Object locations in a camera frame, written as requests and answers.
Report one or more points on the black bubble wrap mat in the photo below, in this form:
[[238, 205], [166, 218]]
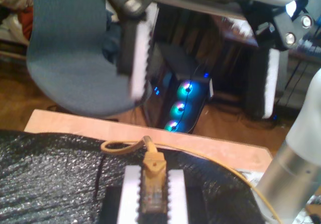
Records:
[[50, 183]]

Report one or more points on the black computer tower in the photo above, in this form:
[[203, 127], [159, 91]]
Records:
[[180, 108]]

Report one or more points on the grey office chair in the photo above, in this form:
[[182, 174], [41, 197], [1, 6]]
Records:
[[70, 45]]

